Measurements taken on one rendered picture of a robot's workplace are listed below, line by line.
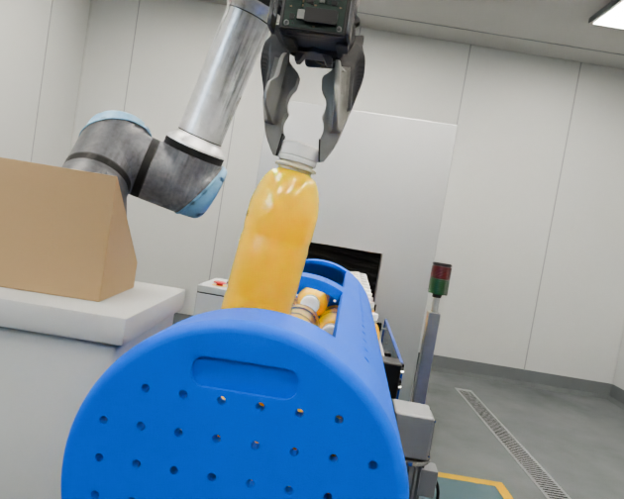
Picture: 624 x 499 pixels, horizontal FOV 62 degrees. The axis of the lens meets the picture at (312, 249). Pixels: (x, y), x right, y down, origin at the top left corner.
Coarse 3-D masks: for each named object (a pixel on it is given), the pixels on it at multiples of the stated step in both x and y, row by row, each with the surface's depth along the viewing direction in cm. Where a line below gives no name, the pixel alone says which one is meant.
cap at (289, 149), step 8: (288, 144) 49; (296, 144) 49; (304, 144) 49; (280, 152) 50; (288, 152) 49; (296, 152) 49; (304, 152) 49; (312, 152) 49; (296, 160) 49; (304, 160) 49; (312, 160) 50
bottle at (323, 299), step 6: (306, 288) 113; (300, 294) 112; (306, 294) 110; (312, 294) 110; (318, 294) 111; (324, 294) 113; (300, 300) 111; (318, 300) 109; (324, 300) 111; (324, 306) 111; (318, 312) 110
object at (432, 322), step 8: (432, 312) 165; (432, 320) 165; (424, 328) 168; (432, 328) 165; (424, 336) 166; (432, 336) 165; (424, 344) 165; (432, 344) 165; (424, 352) 165; (432, 352) 165; (424, 360) 165; (432, 360) 165; (424, 368) 166; (416, 376) 168; (424, 376) 166; (416, 384) 166; (424, 384) 166; (416, 392) 166; (424, 392) 166; (416, 400) 166; (424, 400) 166
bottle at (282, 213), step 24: (288, 168) 49; (312, 168) 50; (264, 192) 48; (288, 192) 48; (312, 192) 49; (264, 216) 48; (288, 216) 48; (312, 216) 49; (240, 240) 50; (264, 240) 48; (288, 240) 48; (240, 264) 49; (264, 264) 48; (288, 264) 49; (240, 288) 49; (264, 288) 48; (288, 288) 49; (288, 312) 50
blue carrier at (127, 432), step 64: (192, 320) 43; (256, 320) 41; (128, 384) 41; (192, 384) 41; (256, 384) 41; (320, 384) 40; (384, 384) 51; (128, 448) 41; (192, 448) 41; (256, 448) 41; (320, 448) 40; (384, 448) 40
